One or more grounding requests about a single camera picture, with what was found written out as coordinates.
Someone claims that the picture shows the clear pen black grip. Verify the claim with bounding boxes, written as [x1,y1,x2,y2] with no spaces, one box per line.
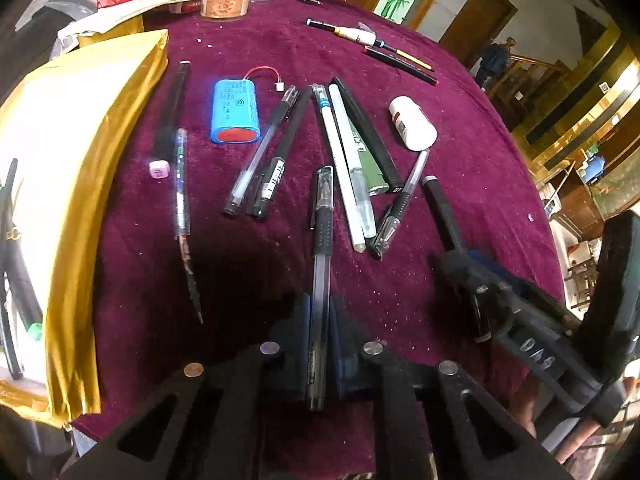
[371,150,430,260]

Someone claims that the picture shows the black sofa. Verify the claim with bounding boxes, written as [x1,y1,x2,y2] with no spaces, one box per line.
[1,0,96,102]

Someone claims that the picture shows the thin glitter pen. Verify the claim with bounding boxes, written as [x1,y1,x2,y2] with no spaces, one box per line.
[174,128,204,324]

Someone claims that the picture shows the black marker pink cap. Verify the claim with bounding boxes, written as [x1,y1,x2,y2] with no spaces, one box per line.
[149,60,191,180]

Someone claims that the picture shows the person in dark jacket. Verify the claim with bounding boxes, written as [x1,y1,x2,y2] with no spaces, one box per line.
[474,37,516,90]

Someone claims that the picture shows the gold tray box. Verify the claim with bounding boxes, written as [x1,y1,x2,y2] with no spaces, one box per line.
[1,29,169,428]

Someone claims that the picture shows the black marker grey barrel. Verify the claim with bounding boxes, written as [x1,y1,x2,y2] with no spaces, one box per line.
[421,174,491,344]

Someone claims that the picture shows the clear black gel pen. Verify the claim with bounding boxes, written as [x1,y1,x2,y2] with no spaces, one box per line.
[307,166,334,411]

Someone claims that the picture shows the black pen red tip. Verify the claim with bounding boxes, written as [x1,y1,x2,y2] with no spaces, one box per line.
[362,46,438,86]

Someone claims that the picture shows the white pen blue band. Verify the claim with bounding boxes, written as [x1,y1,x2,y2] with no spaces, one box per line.
[311,84,367,254]

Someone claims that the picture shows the brown wooden door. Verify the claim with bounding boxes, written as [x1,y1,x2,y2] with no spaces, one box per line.
[439,0,518,70]

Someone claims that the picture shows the white paper stack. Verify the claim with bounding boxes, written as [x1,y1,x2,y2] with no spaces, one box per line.
[58,0,192,55]

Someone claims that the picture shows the blue battery pack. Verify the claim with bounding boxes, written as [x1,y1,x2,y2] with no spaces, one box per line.
[209,79,262,144]

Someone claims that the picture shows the clear white brush pen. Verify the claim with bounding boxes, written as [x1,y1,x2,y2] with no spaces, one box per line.
[329,84,376,240]

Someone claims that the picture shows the black marker green caps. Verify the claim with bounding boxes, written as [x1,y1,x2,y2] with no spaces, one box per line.
[0,158,44,380]

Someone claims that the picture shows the white orange brush pen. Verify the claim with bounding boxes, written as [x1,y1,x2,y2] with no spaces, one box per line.
[306,18,434,72]

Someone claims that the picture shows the white pill bottle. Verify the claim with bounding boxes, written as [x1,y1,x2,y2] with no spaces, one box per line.
[388,96,437,152]

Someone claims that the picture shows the black barcode pen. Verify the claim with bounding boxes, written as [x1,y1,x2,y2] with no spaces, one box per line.
[248,84,312,221]

